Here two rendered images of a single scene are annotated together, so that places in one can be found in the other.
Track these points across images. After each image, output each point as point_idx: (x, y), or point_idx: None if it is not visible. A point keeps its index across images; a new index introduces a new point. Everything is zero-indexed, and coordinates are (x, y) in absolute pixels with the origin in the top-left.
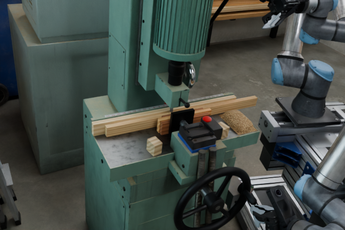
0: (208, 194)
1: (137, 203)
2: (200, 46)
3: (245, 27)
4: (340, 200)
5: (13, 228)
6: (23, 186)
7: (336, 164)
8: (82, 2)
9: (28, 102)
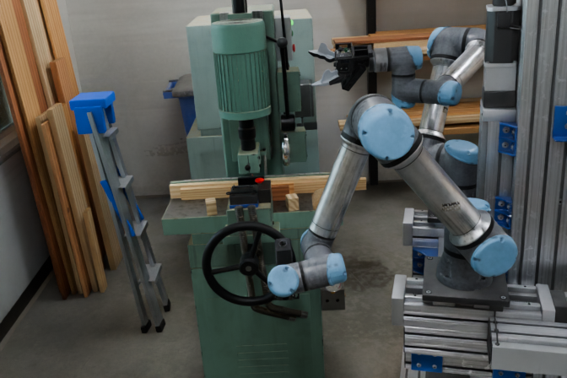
0: (243, 255)
1: (198, 269)
2: (252, 105)
3: None
4: (324, 247)
5: (153, 334)
6: (182, 300)
7: (320, 206)
8: None
9: None
